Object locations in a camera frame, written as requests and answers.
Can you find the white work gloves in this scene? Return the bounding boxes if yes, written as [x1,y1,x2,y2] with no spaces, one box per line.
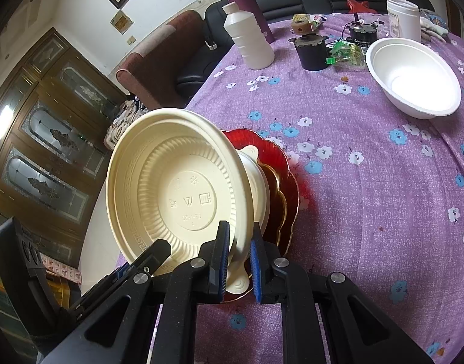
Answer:
[419,8,450,40]

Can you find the white plastic bottle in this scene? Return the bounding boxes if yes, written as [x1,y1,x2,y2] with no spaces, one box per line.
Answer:
[222,2,275,71]

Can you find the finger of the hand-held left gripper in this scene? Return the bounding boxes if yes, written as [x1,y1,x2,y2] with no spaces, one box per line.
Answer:
[69,263,140,313]

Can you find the green packet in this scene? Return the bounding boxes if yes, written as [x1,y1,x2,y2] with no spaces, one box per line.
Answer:
[325,40,369,67]

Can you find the brown armchair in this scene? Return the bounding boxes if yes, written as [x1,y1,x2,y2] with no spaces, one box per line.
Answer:
[116,9,208,110]

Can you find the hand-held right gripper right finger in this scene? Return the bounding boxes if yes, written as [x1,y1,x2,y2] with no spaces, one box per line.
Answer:
[250,222,436,364]

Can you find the wooden glass-door cabinet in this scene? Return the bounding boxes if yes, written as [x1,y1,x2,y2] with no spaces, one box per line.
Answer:
[0,26,128,274]

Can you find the white plastic cup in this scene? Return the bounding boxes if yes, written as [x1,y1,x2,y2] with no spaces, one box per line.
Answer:
[386,0,422,42]

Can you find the black electric motor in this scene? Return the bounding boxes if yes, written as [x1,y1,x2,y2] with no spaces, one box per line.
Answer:
[288,33,331,71]
[346,21,384,48]

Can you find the large red scalloped plate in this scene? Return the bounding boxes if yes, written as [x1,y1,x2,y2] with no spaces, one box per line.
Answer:
[220,129,301,304]

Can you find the yellow wall notice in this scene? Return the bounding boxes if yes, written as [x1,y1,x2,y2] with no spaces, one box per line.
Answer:
[110,11,134,34]

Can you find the purple floral tablecloth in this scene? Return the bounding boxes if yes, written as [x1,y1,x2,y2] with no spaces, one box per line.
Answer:
[114,11,464,364]

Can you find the red plastic object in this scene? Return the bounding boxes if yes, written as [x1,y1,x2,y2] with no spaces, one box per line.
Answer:
[346,0,378,14]

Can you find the white foam bowl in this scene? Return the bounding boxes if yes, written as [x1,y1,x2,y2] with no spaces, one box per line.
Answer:
[365,38,462,117]

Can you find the patterned box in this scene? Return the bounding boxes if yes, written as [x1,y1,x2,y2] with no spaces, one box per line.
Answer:
[40,254,83,283]

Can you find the yellow snack packet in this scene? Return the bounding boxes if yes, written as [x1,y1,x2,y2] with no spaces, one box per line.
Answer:
[293,13,325,29]

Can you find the small red scalloped plate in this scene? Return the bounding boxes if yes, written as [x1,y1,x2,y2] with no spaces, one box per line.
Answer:
[260,165,289,249]

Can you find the striped cloth bundle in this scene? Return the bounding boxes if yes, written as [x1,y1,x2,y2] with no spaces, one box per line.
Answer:
[105,99,153,150]

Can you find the cream plastic bowl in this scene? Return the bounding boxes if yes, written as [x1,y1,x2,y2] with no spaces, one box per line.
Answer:
[106,108,255,277]

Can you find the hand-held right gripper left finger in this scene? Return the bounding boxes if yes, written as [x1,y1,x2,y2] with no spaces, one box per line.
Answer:
[39,221,231,364]

